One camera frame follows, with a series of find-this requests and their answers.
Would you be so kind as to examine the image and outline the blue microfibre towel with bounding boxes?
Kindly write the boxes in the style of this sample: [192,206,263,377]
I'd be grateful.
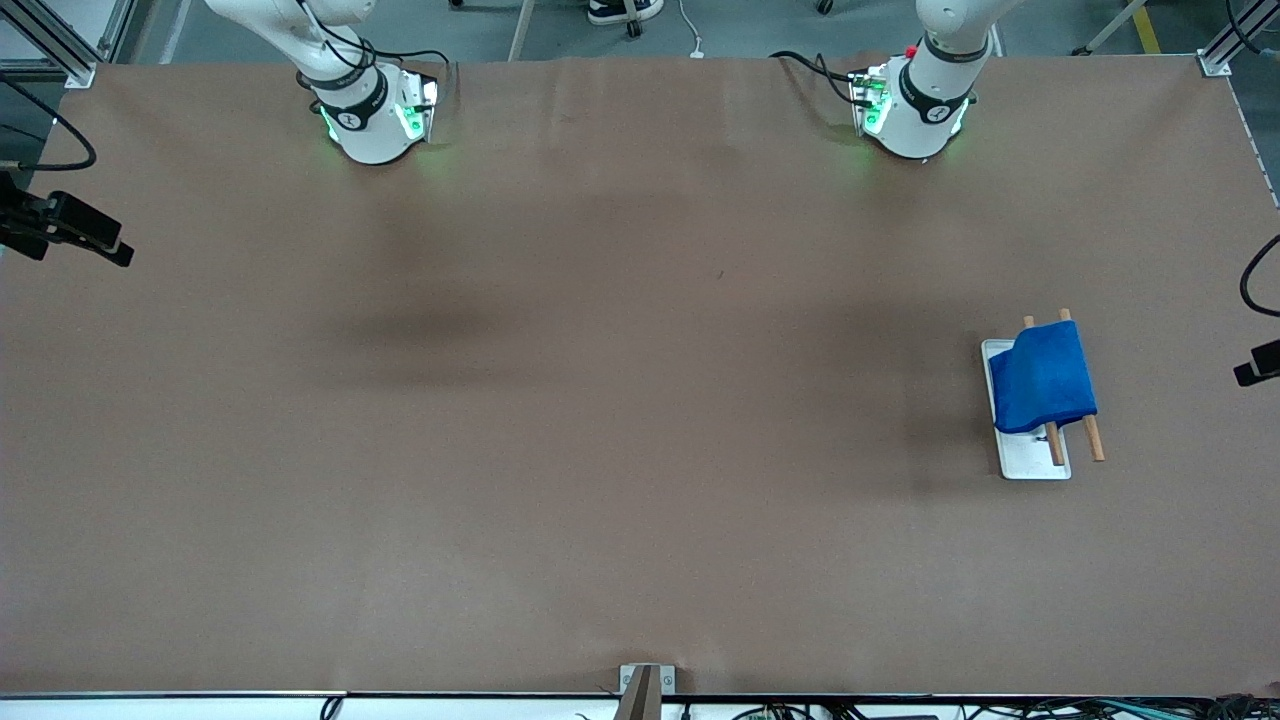
[988,320,1099,436]

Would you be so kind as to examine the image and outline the white towel rack wooden bars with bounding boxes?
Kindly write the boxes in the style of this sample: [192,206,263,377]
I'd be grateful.
[980,308,1106,481]

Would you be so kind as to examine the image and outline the dark shoe white sole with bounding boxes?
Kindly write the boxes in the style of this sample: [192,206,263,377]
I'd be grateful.
[587,0,664,26]

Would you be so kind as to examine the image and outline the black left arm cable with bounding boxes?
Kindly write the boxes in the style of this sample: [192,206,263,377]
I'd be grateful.
[1239,234,1280,319]

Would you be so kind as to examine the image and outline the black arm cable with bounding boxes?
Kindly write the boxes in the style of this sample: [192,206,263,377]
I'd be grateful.
[1239,234,1280,319]
[0,75,99,173]

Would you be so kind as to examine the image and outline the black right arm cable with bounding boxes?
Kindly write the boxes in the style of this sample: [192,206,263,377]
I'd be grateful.
[0,75,99,173]

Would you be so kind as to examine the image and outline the aluminium frame profile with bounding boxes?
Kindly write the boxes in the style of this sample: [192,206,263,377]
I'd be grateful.
[0,0,136,89]
[1198,0,1280,79]

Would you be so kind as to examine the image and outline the black right base cable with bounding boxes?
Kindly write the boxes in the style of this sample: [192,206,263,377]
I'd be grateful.
[300,0,461,101]

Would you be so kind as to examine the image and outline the black base cable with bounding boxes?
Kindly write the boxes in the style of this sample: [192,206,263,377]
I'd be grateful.
[300,0,461,101]
[770,50,863,107]

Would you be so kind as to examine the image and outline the tangled black cable bundle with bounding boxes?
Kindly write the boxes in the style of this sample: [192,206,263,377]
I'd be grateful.
[730,695,1280,720]

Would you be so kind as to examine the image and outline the black left base cable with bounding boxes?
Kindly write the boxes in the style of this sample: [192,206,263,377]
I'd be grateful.
[770,50,863,107]

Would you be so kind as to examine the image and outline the metal table edge bracket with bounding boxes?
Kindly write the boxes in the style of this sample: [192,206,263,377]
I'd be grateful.
[618,663,676,720]

